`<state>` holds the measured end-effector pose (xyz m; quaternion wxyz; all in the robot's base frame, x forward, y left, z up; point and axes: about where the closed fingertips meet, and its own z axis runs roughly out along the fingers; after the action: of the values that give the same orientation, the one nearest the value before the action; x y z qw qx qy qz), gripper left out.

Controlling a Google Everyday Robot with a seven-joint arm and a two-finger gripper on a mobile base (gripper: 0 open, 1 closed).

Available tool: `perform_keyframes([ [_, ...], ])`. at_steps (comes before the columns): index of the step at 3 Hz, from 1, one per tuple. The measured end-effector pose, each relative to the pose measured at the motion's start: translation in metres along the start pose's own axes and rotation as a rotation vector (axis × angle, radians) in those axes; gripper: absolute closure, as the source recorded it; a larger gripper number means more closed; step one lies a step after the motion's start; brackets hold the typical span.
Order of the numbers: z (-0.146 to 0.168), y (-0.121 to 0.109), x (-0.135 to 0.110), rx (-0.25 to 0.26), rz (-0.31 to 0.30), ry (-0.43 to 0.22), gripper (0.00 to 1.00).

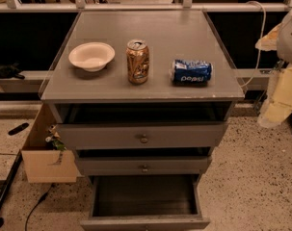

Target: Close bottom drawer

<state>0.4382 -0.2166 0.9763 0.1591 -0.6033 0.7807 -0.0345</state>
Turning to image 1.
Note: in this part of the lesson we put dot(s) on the grey top drawer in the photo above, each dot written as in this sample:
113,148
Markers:
143,125

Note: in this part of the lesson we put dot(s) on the metal frame rail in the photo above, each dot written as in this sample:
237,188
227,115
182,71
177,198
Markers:
208,7

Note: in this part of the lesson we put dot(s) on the black remote on floor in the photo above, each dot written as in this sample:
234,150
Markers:
18,129

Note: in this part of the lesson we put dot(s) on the items in cardboard box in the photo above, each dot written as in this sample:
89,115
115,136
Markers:
53,139

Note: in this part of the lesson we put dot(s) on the grey drawer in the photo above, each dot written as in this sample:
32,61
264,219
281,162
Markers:
146,161
143,125
145,203

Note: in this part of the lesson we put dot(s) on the grey bottom drawer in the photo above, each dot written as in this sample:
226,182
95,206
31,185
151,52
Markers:
145,203

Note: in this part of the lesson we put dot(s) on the grey drawer cabinet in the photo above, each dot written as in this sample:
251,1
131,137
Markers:
142,92

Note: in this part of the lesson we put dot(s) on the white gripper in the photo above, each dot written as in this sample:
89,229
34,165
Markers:
290,40

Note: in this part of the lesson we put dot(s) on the white paper bowl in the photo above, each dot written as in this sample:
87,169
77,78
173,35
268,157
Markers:
92,56

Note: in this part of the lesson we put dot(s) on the cardboard box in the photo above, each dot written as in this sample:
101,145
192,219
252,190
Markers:
42,163

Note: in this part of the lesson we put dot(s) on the grey middle drawer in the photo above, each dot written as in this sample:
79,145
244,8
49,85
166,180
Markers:
146,161

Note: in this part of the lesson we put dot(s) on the gold soda can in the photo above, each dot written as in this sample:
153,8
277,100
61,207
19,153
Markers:
137,55

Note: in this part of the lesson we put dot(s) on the crushed blue pepsi can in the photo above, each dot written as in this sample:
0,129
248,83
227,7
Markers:
191,71

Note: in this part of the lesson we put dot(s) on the black object on rail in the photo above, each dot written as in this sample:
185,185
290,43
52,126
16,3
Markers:
8,71

